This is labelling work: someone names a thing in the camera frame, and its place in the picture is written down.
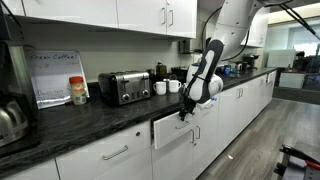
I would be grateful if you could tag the white upper cabinet door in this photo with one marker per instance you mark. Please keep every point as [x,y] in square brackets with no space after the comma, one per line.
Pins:
[183,18]
[140,15]
[66,11]

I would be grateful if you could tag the fresh coffee whiteboard sign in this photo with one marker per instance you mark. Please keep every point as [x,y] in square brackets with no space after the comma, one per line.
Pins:
[53,76]

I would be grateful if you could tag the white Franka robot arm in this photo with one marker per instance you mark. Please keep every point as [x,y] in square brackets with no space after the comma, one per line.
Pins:
[233,20]

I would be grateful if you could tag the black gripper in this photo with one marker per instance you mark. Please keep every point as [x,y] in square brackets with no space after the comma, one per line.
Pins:
[188,106]

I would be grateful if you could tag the blue wrist attachment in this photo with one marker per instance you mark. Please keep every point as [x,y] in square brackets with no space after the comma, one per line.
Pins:
[211,99]

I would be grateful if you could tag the steel coffee carafe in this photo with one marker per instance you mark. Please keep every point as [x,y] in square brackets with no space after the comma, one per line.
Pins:
[10,123]

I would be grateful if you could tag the blue bottle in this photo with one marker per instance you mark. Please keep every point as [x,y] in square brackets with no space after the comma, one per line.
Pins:
[227,70]

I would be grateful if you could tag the silver black toaster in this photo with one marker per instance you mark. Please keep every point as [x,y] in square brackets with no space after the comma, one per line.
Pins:
[125,88]

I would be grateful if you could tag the black canister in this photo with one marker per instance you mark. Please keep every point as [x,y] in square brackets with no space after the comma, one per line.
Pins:
[151,75]

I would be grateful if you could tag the white paper scrap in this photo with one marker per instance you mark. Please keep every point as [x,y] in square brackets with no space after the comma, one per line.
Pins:
[230,156]

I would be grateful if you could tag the white panel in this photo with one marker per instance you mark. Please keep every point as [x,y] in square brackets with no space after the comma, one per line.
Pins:
[281,58]

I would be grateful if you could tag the white closed drawer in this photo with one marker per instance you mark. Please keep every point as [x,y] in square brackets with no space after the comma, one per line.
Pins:
[86,156]
[216,105]

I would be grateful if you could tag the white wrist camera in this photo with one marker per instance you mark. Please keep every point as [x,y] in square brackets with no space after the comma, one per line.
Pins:
[206,104]

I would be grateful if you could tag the orange-lid creamer jar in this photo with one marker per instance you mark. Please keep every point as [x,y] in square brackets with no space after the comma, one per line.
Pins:
[78,91]

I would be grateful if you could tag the white mug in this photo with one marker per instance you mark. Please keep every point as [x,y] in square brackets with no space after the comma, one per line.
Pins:
[160,88]
[174,86]

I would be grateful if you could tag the black steel coffee maker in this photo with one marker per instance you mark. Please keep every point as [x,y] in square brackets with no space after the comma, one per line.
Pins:
[16,66]

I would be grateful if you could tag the black espresso machine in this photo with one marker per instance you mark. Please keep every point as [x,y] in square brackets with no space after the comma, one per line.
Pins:
[250,61]

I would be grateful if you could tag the dark glass french press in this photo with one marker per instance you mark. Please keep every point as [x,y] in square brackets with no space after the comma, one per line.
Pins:
[161,70]

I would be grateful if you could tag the black dish rack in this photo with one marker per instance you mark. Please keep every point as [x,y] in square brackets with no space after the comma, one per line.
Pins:
[178,71]

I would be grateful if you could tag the white-front wooden drawer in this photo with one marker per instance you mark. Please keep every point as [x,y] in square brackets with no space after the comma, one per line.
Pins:
[166,133]

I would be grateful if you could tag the seated person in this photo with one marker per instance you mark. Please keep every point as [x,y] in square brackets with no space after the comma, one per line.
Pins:
[301,61]

